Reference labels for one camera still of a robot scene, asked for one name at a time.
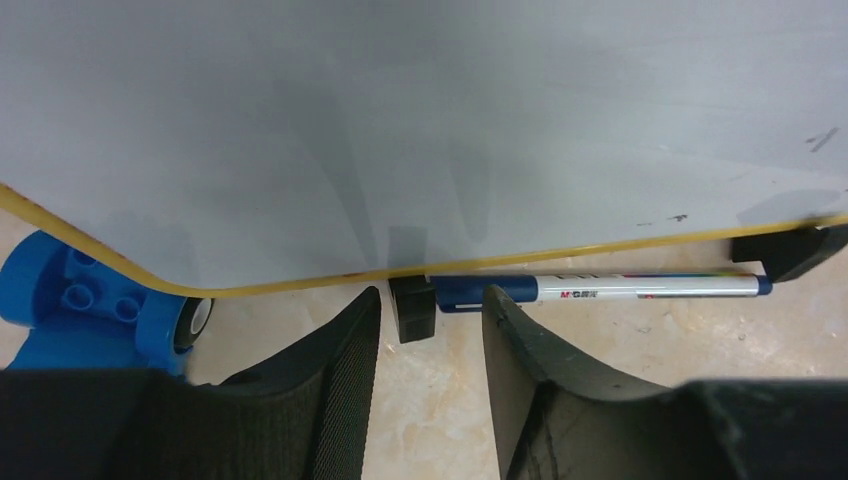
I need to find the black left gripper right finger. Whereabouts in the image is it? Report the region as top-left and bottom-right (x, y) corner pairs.
(482, 286), (847, 479)

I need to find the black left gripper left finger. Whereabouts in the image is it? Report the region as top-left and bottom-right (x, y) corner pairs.
(1, 286), (381, 479)

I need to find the blue white marker pen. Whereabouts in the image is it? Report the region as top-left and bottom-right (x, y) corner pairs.
(430, 272), (773, 313)

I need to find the yellow-framed whiteboard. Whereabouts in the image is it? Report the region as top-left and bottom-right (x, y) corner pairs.
(1, 1), (847, 295)

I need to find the black left board foot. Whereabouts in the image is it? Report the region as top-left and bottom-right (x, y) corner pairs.
(388, 275), (436, 344)

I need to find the black board foot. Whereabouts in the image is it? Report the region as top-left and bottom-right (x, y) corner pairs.
(729, 224), (847, 284)
(388, 275), (436, 344)

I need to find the blue toy wheel block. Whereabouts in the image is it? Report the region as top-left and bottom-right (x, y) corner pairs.
(1, 231), (214, 377)

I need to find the black right board foot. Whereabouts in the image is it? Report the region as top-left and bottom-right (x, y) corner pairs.
(729, 224), (847, 284)

